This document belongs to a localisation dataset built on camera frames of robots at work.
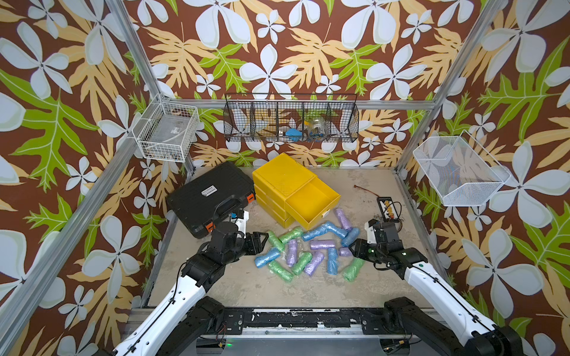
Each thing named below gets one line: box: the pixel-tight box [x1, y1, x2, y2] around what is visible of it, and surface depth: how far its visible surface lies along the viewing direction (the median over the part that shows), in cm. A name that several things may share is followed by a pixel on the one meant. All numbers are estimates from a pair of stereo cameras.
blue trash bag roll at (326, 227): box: [302, 221, 337, 242], surface depth 95 cm
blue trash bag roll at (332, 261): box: [326, 246, 339, 276], surface depth 88 cm
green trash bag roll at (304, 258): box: [292, 251, 313, 276], surface depth 88 cm
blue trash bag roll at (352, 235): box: [341, 227, 360, 247], surface depth 95 cm
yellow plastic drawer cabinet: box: [252, 152, 337, 230], surface depth 88 cm
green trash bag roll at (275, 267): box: [267, 261, 295, 283], surface depth 84 cm
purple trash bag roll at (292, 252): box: [286, 238, 298, 267], surface depth 90 cm
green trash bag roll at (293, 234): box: [279, 226, 305, 245], surface depth 95 cm
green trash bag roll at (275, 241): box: [267, 230, 285, 253], surface depth 93 cm
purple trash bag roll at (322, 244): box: [309, 239, 337, 250], surface depth 91 cm
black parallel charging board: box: [377, 196, 401, 223], surface depth 106 cm
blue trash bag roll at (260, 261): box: [254, 247, 282, 269], surface depth 88 cm
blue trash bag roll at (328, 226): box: [322, 221, 349, 240], surface depth 96 cm
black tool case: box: [166, 161, 256, 239], surface depth 102 cm
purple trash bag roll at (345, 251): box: [338, 246, 353, 257], surface depth 89 cm
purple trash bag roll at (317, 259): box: [304, 250, 326, 277], surface depth 88 cm
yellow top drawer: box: [285, 176, 342, 231], surface depth 86 cm
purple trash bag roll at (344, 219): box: [335, 207, 353, 231], surface depth 100 cm
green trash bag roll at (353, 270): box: [342, 257, 366, 283], surface depth 84 cm
